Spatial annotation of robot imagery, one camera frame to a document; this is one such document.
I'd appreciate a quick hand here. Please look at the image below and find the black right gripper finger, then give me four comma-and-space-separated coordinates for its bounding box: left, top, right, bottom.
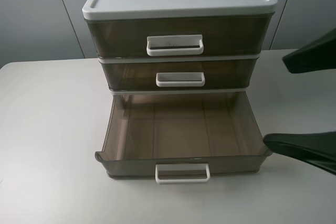
263, 132, 335, 175

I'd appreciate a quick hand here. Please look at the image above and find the smoky brown drawer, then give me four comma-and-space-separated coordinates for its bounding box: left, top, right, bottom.
99, 57, 257, 91
95, 92, 271, 184
86, 14, 271, 58

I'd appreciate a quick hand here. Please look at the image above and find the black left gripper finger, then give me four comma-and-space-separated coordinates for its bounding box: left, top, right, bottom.
282, 29, 336, 73

